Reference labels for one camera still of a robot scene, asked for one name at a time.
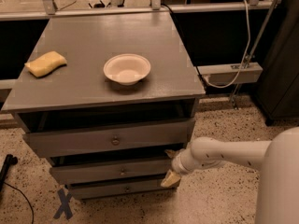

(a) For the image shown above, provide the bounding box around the yellow sponge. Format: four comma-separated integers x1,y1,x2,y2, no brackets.
24,51,67,77

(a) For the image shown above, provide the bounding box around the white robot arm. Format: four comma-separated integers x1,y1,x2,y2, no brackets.
161,127,299,224

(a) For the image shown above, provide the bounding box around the grey bottom drawer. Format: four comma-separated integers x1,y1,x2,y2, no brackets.
67,175,165,200

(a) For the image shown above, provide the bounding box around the black stand foot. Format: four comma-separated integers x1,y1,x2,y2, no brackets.
0,154,18,191

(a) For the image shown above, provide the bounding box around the grey top drawer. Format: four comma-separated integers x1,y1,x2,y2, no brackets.
23,119,195,158

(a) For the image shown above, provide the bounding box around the white paper bowl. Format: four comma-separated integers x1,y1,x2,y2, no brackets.
103,54,151,86

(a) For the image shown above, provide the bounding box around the grey drawer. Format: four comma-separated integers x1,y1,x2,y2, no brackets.
67,175,165,200
50,153,171,184
23,119,195,158

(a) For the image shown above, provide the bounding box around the white cable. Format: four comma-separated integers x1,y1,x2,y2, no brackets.
202,0,252,90

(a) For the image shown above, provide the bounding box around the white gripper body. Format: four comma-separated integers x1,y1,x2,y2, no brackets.
171,148,195,175

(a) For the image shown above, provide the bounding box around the grey wooden drawer cabinet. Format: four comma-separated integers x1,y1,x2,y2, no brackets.
1,11,206,201

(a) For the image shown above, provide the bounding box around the grey metal rail frame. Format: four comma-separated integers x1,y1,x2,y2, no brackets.
0,0,280,21

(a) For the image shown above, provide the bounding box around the black floor cable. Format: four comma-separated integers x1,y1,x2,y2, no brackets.
3,181,35,224

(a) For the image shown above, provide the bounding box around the dark cabinet at right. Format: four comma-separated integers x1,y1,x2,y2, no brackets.
253,0,299,126

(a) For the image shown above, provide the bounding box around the black cable on cabinet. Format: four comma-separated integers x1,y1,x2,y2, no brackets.
160,3,208,89

